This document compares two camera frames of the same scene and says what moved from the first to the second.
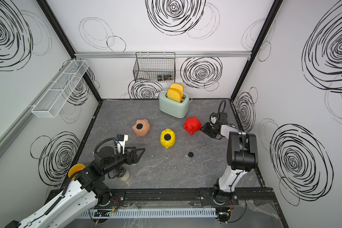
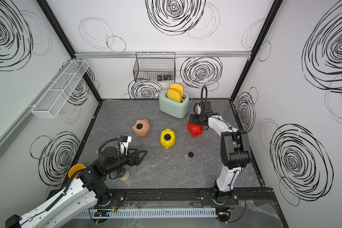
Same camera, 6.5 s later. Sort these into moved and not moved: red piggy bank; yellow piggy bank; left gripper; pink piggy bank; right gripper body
Moved: red piggy bank; right gripper body
Not moved: pink piggy bank; left gripper; yellow piggy bank
